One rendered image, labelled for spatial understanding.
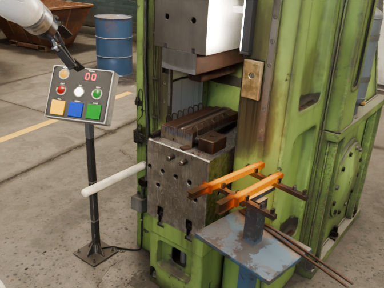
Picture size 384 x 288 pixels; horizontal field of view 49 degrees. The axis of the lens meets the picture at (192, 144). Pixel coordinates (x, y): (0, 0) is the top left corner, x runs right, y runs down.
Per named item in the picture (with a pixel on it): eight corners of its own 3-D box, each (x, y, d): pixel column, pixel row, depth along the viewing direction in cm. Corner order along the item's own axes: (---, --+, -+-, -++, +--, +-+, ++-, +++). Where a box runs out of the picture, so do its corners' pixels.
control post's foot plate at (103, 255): (94, 268, 254) (93, 256, 251) (71, 253, 266) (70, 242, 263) (120, 251, 270) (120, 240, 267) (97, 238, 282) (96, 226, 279)
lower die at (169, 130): (191, 147, 201) (192, 131, 198) (160, 136, 212) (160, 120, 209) (238, 125, 232) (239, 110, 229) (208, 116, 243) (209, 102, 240)
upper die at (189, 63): (195, 75, 187) (196, 54, 183) (162, 67, 198) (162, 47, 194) (244, 61, 218) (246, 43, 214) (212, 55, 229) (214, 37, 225)
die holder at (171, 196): (203, 242, 207) (208, 160, 189) (147, 214, 228) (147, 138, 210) (259, 198, 248) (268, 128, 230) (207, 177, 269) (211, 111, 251)
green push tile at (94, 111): (98, 119, 212) (101, 106, 213) (85, 117, 214) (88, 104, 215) (100, 120, 214) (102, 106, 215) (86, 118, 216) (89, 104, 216)
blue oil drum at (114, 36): (117, 79, 645) (116, 20, 609) (88, 73, 671) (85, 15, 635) (140, 72, 692) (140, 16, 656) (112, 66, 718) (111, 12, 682)
